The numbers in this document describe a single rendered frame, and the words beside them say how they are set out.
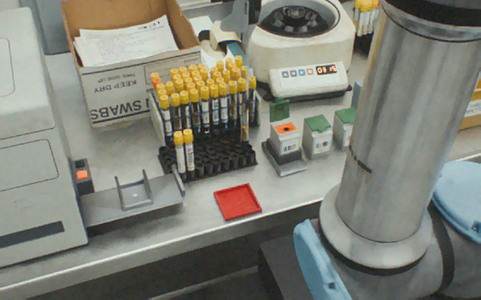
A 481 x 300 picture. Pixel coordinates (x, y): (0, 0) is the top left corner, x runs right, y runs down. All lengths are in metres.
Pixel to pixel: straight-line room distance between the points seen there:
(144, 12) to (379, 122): 1.00
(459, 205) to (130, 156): 0.67
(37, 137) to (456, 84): 0.57
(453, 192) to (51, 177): 0.55
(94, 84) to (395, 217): 0.74
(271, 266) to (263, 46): 0.53
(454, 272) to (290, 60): 0.69
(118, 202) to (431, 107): 0.66
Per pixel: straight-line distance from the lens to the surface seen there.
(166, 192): 1.00
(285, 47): 1.22
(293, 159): 1.08
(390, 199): 0.53
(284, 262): 0.86
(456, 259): 0.67
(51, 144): 0.84
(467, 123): 1.25
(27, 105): 0.80
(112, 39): 1.36
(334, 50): 1.26
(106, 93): 1.16
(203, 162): 1.07
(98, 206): 1.00
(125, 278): 1.70
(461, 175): 0.70
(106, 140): 1.18
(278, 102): 1.06
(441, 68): 0.43
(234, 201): 1.03
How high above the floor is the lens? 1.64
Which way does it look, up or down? 42 degrees down
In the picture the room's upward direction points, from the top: straight up
